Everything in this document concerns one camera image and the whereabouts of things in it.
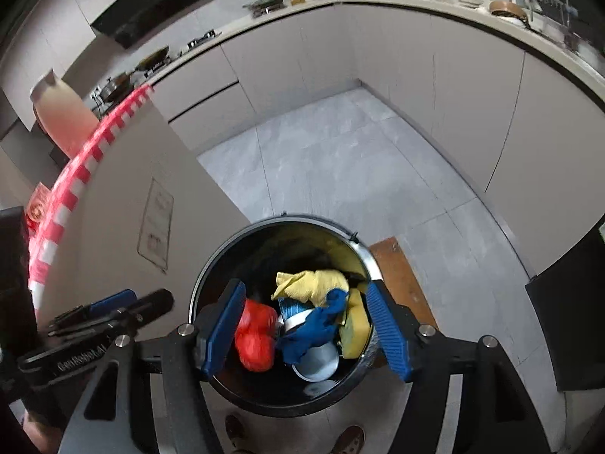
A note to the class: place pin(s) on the black lidded cooking pot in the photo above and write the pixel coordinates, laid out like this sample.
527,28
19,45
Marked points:
117,88

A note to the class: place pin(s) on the wooden stool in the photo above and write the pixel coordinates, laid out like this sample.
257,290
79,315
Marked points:
400,280

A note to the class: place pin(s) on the yellow cloth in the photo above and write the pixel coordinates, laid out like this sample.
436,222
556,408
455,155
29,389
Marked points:
310,286

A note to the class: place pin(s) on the person's left hand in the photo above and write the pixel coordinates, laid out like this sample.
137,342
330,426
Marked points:
46,439

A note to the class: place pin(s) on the yellow sponge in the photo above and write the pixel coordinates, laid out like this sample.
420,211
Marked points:
355,331

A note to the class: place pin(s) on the person's shoe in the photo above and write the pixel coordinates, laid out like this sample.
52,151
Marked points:
350,441

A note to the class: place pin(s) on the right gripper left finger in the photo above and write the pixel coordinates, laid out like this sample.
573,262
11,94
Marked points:
217,325

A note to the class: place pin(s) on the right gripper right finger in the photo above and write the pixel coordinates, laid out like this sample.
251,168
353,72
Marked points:
397,329

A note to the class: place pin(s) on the blue number paper cup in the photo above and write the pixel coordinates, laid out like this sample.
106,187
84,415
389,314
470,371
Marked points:
318,363

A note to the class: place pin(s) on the blue patterned paper cup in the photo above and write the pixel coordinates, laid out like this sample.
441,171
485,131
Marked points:
293,312

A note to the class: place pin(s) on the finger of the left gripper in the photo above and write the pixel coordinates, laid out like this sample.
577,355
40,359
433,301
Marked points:
142,312
95,310

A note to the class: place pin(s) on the pink thermos jug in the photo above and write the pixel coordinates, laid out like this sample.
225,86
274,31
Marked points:
62,114

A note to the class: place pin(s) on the blue cloth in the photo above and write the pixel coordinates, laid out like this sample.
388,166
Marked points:
317,329

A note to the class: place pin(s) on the red packet on table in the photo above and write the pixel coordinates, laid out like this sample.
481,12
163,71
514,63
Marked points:
36,208

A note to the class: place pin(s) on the red checkered tablecloth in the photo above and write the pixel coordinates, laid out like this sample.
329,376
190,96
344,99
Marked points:
70,186

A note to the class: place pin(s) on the red plastic bag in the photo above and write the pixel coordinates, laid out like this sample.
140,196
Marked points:
256,335

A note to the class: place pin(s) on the black range hood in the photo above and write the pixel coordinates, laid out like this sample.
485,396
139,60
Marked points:
128,21

